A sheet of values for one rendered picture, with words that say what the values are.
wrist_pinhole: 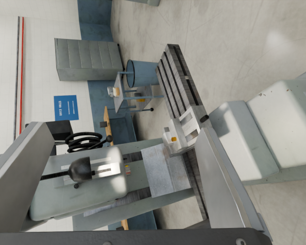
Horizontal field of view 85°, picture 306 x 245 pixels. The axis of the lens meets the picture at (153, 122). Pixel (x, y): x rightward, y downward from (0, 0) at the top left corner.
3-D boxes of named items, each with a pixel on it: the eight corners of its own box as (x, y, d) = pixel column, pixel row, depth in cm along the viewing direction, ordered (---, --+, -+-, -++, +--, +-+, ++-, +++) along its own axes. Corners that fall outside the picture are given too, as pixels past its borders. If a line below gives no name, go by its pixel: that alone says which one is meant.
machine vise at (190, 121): (203, 104, 75) (182, 106, 71) (216, 135, 70) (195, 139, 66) (172, 132, 105) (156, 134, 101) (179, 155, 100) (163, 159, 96)
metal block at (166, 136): (175, 130, 86) (164, 132, 84) (178, 141, 84) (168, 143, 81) (171, 134, 90) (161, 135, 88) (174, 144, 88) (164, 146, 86)
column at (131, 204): (246, 122, 161) (66, 150, 102) (270, 171, 145) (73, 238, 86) (213, 139, 205) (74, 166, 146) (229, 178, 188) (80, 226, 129)
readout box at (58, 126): (69, 117, 95) (24, 121, 87) (70, 131, 92) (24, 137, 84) (73, 130, 112) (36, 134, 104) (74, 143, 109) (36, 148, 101)
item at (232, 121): (244, 98, 78) (224, 99, 74) (282, 173, 66) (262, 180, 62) (191, 134, 121) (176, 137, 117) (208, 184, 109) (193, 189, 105)
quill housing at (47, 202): (121, 141, 68) (26, 156, 56) (131, 195, 61) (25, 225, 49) (115, 153, 84) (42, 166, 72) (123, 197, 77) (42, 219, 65)
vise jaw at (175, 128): (178, 117, 82) (171, 118, 81) (188, 146, 77) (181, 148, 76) (174, 122, 88) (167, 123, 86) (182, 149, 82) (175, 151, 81)
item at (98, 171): (118, 161, 60) (52, 175, 53) (120, 172, 59) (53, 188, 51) (117, 164, 64) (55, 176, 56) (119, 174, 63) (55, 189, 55)
